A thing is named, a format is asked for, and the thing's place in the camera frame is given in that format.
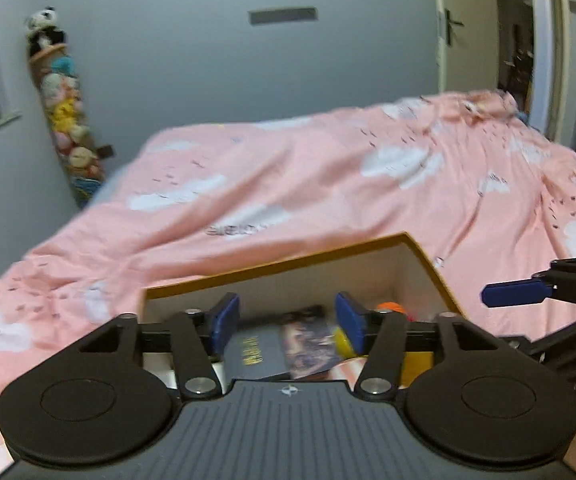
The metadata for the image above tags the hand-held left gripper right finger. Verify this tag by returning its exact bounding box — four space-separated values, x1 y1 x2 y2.
335 290 519 397

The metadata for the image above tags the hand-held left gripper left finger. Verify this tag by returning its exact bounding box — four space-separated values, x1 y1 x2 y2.
75 292 241 397

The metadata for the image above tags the dark grey book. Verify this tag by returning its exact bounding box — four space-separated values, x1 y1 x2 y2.
222 328 291 384

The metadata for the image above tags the dark patterned card box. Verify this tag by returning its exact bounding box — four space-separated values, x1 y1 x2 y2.
281 304 341 380

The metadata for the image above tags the pink striped plush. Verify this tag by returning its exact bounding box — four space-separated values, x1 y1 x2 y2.
330 357 369 387

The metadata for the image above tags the orange cardboard box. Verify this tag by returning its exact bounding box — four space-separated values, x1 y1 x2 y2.
140 231 469 392

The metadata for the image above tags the white cardboard box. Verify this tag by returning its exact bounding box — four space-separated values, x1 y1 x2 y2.
141 352 179 392

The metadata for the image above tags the yellow toy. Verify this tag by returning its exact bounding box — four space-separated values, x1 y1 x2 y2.
334 326 357 362

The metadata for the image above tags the orange ball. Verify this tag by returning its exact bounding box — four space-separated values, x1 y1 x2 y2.
376 301 411 324

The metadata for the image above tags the pink cloud printed blanket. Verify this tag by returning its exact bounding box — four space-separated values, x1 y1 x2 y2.
0 87 576 467

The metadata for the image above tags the column of plush toys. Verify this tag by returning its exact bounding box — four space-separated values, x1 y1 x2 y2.
27 44 110 209

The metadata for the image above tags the white door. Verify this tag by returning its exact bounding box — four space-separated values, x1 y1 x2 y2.
432 0 499 94

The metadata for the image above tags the panda plush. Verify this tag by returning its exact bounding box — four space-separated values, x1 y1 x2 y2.
23 5 69 57

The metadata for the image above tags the black door handle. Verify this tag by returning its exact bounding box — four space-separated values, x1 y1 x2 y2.
444 8 465 47

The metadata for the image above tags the grey wall switch panel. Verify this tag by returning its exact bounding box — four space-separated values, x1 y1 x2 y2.
247 7 318 27

